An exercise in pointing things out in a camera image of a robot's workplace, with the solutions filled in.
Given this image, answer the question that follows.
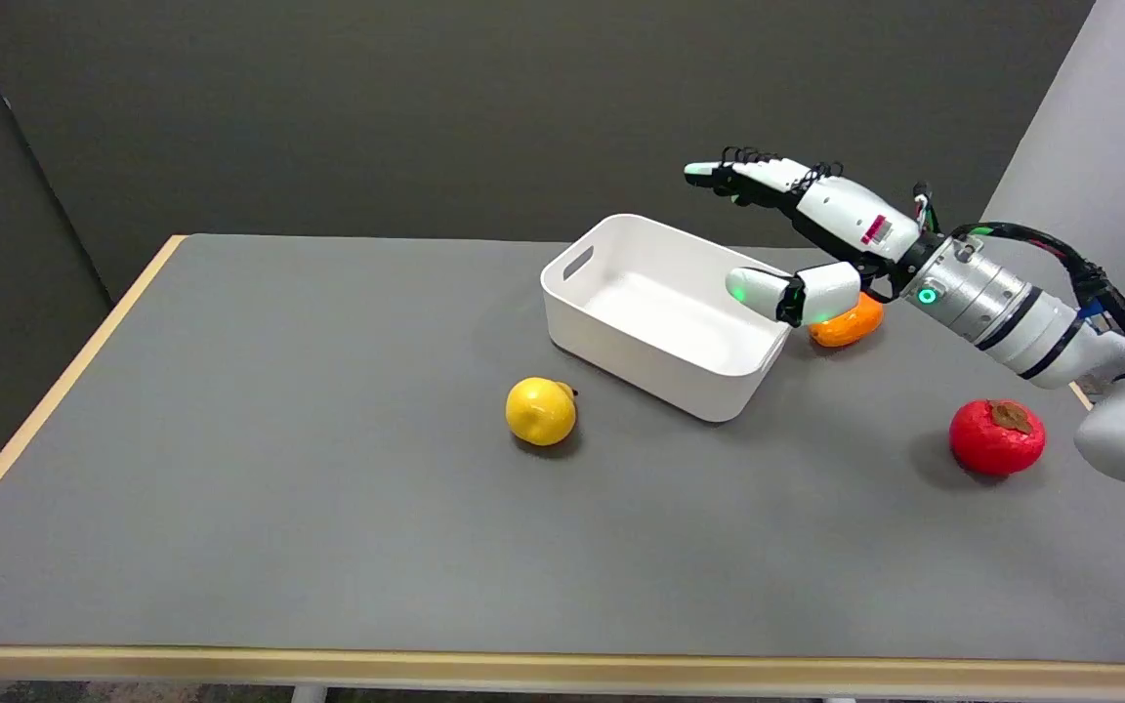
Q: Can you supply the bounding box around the red persimmon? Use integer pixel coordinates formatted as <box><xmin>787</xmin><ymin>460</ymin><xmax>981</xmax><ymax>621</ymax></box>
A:
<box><xmin>948</xmin><ymin>398</ymin><xmax>1047</xmax><ymax>477</ymax></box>

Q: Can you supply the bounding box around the yellow lemon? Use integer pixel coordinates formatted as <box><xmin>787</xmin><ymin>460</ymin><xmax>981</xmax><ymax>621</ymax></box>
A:
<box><xmin>505</xmin><ymin>377</ymin><xmax>580</xmax><ymax>448</ymax></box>

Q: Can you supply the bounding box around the white plastic bin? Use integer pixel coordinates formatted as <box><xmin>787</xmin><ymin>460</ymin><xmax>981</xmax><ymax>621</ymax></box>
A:
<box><xmin>540</xmin><ymin>213</ymin><xmax>800</xmax><ymax>425</ymax></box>

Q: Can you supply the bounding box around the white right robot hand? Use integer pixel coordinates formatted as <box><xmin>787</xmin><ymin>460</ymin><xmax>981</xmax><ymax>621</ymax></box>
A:
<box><xmin>684</xmin><ymin>147</ymin><xmax>944</xmax><ymax>328</ymax></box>

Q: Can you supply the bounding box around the orange fruit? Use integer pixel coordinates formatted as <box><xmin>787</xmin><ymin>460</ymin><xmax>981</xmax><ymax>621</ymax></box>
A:
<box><xmin>808</xmin><ymin>291</ymin><xmax>885</xmax><ymax>350</ymax></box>

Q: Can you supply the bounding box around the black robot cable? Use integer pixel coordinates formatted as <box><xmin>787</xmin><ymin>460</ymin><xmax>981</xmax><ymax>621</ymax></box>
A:
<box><xmin>949</xmin><ymin>223</ymin><xmax>1125</xmax><ymax>395</ymax></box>

